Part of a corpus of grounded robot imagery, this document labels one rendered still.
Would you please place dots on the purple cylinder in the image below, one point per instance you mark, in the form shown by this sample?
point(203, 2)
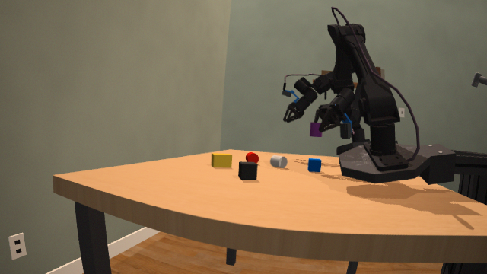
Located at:
point(314, 130)

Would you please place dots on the blue cube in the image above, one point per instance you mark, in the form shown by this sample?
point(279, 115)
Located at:
point(314, 165)

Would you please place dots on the red cylinder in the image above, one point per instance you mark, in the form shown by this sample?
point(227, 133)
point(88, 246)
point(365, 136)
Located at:
point(252, 157)

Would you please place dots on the yellow block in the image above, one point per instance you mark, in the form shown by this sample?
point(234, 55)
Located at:
point(221, 160)

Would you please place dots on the white cylinder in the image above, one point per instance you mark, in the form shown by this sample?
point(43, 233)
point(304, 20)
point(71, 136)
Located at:
point(278, 161)

